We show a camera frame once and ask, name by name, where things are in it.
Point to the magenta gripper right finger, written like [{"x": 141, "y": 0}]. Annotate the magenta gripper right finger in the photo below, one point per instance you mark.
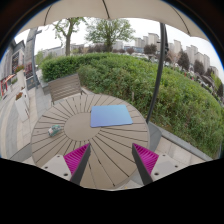
[{"x": 145, "y": 161}]

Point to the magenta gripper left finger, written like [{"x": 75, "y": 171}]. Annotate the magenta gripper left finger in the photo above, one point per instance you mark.
[{"x": 77, "y": 161}]

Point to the blue mouse pad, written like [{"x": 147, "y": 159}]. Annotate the blue mouse pad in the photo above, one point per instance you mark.
[{"x": 110, "y": 115}]

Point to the round slatted outdoor table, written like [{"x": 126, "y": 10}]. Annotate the round slatted outdoor table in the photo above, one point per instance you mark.
[{"x": 111, "y": 162}]

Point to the green hedge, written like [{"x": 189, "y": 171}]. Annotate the green hedge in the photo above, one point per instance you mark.
[{"x": 182, "y": 106}]

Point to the slatted outdoor chair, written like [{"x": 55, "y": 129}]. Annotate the slatted outdoor chair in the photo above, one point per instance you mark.
[{"x": 64, "y": 87}]

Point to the white planter box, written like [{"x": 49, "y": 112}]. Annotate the white planter box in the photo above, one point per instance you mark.
[{"x": 22, "y": 104}]

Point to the dark curved umbrella pole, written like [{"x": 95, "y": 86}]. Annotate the dark curved umbrella pole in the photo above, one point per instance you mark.
[{"x": 159, "y": 70}]

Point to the beige patio umbrella canopy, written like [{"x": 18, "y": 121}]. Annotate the beige patio umbrella canopy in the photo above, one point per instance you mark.
[{"x": 157, "y": 10}]

